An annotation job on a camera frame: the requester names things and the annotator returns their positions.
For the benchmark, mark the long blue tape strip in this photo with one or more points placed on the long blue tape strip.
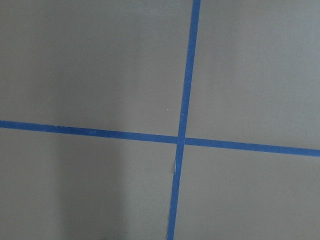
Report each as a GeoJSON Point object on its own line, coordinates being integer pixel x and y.
{"type": "Point", "coordinates": [183, 118]}

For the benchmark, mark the crossing blue tape strip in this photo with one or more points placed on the crossing blue tape strip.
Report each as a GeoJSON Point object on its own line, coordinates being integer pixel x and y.
{"type": "Point", "coordinates": [47, 128]}

